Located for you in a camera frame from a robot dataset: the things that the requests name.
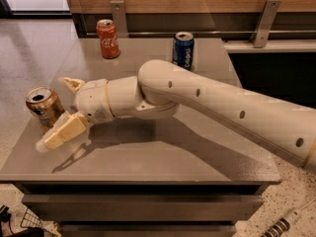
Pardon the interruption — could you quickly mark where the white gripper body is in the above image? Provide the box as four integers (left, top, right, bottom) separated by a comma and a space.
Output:
74, 79, 114, 124

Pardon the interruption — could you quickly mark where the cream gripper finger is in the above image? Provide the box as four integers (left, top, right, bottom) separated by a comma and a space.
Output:
58, 77, 85, 95
36, 112, 89, 152

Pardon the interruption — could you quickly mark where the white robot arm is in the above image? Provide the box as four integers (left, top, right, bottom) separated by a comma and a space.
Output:
37, 60, 316, 173

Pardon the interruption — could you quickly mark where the orange soda can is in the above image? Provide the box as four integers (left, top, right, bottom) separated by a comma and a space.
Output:
26, 86, 64, 133

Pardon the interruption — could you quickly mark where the red cola can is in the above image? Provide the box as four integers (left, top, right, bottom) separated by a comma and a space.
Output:
96, 19, 120, 59

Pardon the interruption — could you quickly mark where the blue cola can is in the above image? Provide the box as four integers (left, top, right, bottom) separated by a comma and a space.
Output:
172, 32, 195, 71

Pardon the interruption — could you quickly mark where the grey drawer cabinet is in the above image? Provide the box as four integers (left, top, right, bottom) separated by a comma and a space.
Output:
0, 38, 282, 237

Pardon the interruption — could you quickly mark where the white power strip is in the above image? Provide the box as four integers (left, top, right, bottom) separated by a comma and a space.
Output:
261, 208, 301, 237

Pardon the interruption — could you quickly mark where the left metal bracket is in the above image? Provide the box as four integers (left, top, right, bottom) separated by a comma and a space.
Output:
111, 0, 128, 39

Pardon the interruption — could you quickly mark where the metal bracket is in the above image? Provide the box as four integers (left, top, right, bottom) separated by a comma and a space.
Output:
251, 0, 281, 48
111, 0, 128, 39

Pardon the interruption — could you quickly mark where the black wire basket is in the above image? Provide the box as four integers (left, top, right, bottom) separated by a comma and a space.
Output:
0, 205, 44, 237

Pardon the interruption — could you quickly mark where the right metal bracket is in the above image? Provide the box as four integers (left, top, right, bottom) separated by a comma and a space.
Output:
251, 0, 281, 48

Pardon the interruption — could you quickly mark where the white power cable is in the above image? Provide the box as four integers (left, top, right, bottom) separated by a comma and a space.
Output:
298, 196, 316, 212

